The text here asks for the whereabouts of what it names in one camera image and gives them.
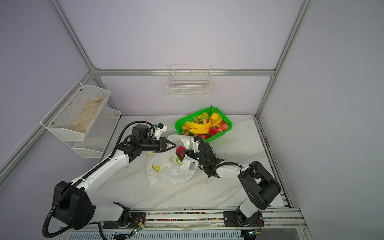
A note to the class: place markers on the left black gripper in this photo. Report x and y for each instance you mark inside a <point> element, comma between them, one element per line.
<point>162,144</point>

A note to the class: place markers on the fake pink dragon fruit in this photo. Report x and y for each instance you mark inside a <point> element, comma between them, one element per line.
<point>180,152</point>

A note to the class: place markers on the white plastic bag lemon print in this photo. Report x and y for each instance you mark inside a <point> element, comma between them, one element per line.
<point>166,168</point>

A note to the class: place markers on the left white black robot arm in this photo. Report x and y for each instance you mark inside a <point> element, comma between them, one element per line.
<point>72,207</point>

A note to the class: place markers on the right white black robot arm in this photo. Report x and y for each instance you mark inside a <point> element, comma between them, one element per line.
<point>259,185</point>

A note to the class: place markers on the fake yellow banana bunch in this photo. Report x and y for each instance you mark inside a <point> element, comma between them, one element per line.
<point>202,129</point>

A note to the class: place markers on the fake green starfruit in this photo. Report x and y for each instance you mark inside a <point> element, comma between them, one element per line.
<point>204,115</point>

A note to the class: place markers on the lower white mesh shelf bin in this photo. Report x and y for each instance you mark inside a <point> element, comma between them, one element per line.
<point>99,135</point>

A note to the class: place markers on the white mesh shelf bin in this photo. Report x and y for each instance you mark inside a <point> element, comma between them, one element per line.
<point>59,119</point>
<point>99,135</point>

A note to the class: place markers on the beige cloth in bin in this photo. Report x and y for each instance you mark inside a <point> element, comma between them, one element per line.
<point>83,121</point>

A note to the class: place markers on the upper white mesh shelf bin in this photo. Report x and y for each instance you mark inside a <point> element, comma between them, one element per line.
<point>59,119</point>

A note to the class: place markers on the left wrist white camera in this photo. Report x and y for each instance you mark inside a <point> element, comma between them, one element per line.
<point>159,129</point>

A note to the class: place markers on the wrist white camera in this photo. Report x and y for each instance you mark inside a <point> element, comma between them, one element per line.
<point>159,129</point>
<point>196,142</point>

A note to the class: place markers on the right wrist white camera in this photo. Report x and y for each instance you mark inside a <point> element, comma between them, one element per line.
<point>196,142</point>

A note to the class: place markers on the white wire wall basket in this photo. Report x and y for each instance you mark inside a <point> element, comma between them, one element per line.
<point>189,80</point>

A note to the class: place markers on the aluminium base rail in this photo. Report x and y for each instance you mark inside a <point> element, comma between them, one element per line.
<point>197,225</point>

